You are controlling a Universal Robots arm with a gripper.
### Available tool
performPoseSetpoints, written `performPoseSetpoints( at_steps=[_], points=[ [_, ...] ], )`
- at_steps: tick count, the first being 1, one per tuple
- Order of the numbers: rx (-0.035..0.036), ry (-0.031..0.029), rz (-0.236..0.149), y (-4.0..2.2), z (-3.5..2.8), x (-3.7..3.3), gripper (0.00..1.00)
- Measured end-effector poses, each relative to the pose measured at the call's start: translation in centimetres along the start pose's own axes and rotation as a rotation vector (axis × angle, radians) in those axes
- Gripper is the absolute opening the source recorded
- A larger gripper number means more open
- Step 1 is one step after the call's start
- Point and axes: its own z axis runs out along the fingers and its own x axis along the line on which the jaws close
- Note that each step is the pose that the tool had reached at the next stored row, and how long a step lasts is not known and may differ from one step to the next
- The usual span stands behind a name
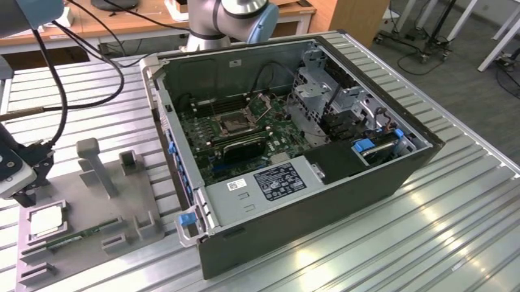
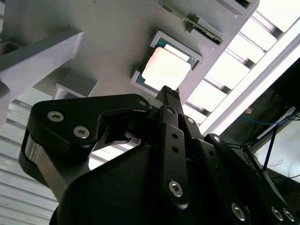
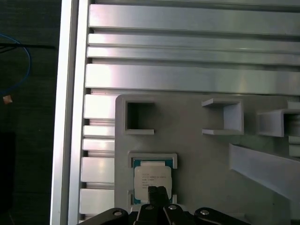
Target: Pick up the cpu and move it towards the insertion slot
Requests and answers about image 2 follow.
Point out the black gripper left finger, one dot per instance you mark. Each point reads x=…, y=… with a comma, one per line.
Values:
x=70, y=117

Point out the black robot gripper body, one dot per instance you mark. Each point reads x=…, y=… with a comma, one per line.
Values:
x=112, y=187

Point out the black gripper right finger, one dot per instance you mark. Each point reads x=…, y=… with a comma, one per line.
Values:
x=211, y=159

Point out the CPU with silver top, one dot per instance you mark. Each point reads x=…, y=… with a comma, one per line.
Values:
x=166, y=68

